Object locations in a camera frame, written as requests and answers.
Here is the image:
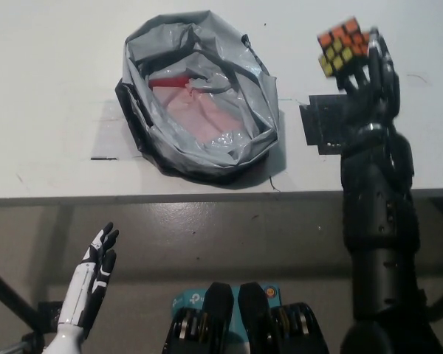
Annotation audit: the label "black floor tape patch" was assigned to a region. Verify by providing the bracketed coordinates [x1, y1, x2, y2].
[36, 301, 66, 325]

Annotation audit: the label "pink item in bag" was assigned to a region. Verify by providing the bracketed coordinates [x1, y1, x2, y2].
[162, 90, 244, 143]

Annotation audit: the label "rubik's cube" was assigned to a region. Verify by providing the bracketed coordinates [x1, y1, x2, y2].
[317, 16, 371, 80]

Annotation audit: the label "clear tape patch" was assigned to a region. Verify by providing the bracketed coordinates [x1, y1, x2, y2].
[90, 101, 148, 162]

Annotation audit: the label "red item in bag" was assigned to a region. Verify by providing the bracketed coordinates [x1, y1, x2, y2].
[149, 76, 191, 89]

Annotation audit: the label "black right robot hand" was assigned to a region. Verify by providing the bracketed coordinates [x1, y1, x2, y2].
[337, 27, 402, 148]

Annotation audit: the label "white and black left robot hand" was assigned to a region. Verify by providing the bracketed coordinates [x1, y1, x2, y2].
[57, 221, 120, 331]

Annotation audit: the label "teal tp-link box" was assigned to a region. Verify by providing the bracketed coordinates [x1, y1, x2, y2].
[171, 283, 281, 336]

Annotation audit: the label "black robot torso blocks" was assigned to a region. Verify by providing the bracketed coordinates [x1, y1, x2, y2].
[162, 282, 332, 354]

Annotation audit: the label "black tape marker square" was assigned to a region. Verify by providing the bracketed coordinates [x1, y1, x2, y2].
[298, 94, 355, 156]

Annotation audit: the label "black clamp with metal tube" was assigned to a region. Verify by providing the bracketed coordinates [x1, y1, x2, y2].
[0, 333, 47, 354]

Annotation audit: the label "grey plastic bag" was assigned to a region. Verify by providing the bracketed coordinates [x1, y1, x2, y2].
[114, 10, 281, 190]

